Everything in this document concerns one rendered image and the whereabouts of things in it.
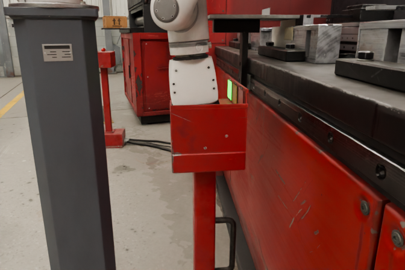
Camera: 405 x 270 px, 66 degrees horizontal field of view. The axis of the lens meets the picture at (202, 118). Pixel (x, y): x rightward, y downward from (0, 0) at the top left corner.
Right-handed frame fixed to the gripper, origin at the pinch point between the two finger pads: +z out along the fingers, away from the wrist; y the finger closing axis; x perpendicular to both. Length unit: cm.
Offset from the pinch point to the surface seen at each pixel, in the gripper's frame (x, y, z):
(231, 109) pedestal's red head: 4.7, -7.1, -4.1
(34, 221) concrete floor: -87, 84, 68
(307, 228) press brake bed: 19.8, -16.6, 15.3
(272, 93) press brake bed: -5.5, -19.2, -4.3
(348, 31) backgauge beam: -43, -60, -15
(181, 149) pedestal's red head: 4.7, 4.0, 3.2
